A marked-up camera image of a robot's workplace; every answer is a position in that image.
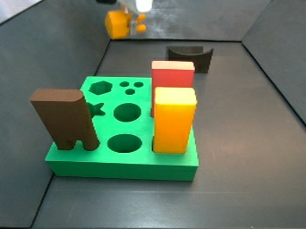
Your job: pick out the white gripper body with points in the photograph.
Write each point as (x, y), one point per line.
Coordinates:
(138, 6)

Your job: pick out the yellow three prong object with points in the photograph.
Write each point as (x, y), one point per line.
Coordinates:
(123, 24)

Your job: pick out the black curved fixture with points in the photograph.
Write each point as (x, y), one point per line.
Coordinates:
(192, 54)

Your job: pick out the red rectangular block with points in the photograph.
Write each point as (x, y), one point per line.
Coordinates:
(172, 79)

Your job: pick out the green shape sorter block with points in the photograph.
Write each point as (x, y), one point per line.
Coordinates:
(120, 106)

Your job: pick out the yellow rectangular block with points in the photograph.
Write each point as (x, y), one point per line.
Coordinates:
(174, 110)

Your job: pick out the brown arch block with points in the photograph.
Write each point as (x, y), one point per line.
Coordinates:
(63, 111)

